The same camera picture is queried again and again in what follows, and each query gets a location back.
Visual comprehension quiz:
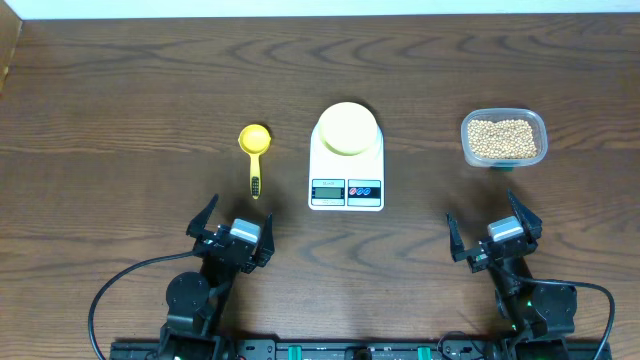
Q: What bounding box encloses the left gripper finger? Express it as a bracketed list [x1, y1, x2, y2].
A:
[253, 214, 275, 267]
[186, 194, 219, 239]

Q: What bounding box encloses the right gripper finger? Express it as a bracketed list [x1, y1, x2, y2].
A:
[507, 189, 542, 240]
[446, 213, 470, 262]

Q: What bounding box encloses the yellow measuring scoop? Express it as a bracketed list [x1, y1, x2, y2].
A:
[238, 124, 271, 199]

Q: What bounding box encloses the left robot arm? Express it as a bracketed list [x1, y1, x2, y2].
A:
[153, 197, 275, 360]

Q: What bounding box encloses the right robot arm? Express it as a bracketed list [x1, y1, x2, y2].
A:
[446, 191, 577, 359]

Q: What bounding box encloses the white digital kitchen scale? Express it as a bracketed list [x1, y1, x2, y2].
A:
[308, 125, 385, 212]

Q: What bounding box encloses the yellow bowl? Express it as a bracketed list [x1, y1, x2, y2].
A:
[318, 102, 378, 156]

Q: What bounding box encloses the soybeans pile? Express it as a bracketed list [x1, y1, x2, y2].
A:
[467, 119, 538, 159]

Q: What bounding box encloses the clear plastic container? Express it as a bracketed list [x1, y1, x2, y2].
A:
[460, 108, 549, 168]

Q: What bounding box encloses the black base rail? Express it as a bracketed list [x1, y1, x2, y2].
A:
[109, 338, 612, 360]

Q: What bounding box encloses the left black cable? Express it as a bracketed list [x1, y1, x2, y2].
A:
[87, 251, 201, 360]

